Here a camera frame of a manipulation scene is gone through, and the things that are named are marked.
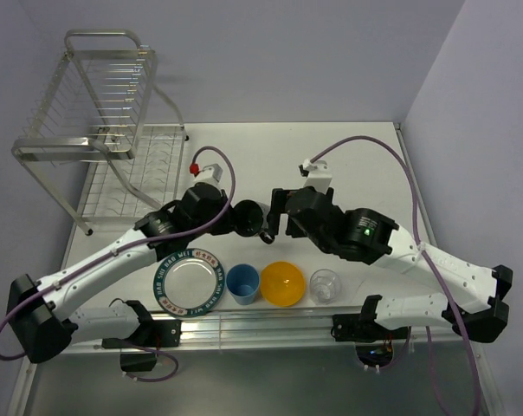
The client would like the white plate green rim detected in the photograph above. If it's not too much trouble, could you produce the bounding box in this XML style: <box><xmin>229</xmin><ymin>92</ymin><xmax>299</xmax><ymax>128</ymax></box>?
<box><xmin>152</xmin><ymin>248</ymin><xmax>225</xmax><ymax>318</ymax></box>

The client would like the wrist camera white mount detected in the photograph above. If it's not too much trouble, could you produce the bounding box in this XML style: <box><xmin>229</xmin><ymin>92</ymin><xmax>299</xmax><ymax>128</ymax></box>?
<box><xmin>189</xmin><ymin>163</ymin><xmax>223</xmax><ymax>188</ymax></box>
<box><xmin>299</xmin><ymin>159</ymin><xmax>333</xmax><ymax>193</ymax></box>

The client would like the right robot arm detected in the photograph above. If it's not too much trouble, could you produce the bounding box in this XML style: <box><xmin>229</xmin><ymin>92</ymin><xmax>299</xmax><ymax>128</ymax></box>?
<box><xmin>268</xmin><ymin>187</ymin><xmax>513</xmax><ymax>343</ymax></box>

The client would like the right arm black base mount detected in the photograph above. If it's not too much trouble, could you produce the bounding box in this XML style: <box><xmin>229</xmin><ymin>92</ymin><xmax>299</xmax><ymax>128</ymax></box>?
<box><xmin>330</xmin><ymin>314</ymin><xmax>411</xmax><ymax>374</ymax></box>

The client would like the yellow plastic bowl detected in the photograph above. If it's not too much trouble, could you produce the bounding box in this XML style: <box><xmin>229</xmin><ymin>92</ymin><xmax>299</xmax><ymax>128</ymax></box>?
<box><xmin>260</xmin><ymin>262</ymin><xmax>306</xmax><ymax>308</ymax></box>

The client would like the metal dish rack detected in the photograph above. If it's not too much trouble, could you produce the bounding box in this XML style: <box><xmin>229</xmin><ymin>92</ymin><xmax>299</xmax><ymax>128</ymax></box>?
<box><xmin>11</xmin><ymin>29</ymin><xmax>189</xmax><ymax>236</ymax></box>

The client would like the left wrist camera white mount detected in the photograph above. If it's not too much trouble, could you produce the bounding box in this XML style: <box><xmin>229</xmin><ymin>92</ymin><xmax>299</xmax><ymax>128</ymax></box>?
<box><xmin>189</xmin><ymin>163</ymin><xmax>223</xmax><ymax>188</ymax></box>

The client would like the blue plastic cup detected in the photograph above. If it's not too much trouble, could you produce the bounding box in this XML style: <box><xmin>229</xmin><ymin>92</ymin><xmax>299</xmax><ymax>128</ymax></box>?
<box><xmin>226</xmin><ymin>263</ymin><xmax>260</xmax><ymax>306</ymax></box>

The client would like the dark grey mug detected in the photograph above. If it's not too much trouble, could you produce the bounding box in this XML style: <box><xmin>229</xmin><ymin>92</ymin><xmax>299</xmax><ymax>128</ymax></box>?
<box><xmin>233</xmin><ymin>199</ymin><xmax>274</xmax><ymax>244</ymax></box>

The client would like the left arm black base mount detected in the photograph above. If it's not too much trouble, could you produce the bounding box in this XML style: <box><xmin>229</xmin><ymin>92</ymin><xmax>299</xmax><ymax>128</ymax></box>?
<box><xmin>101</xmin><ymin>320</ymin><xmax>182</xmax><ymax>383</ymax></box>

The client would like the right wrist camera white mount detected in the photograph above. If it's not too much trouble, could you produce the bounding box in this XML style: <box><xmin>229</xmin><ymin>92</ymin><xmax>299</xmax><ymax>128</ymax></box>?
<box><xmin>299</xmin><ymin>159</ymin><xmax>333</xmax><ymax>193</ymax></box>

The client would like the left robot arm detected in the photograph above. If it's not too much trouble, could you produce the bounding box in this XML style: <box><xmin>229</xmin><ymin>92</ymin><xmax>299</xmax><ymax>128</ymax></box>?
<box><xmin>5</xmin><ymin>181</ymin><xmax>235</xmax><ymax>364</ymax></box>

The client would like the aluminium table edge rail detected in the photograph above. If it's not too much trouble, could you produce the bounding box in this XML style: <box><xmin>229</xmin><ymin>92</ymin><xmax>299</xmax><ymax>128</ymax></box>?
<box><xmin>61</xmin><ymin>305</ymin><xmax>481</xmax><ymax>354</ymax></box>

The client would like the clear glass cup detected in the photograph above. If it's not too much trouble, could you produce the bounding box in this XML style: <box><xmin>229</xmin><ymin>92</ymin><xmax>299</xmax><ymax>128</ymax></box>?
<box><xmin>309</xmin><ymin>269</ymin><xmax>342</xmax><ymax>304</ymax></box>

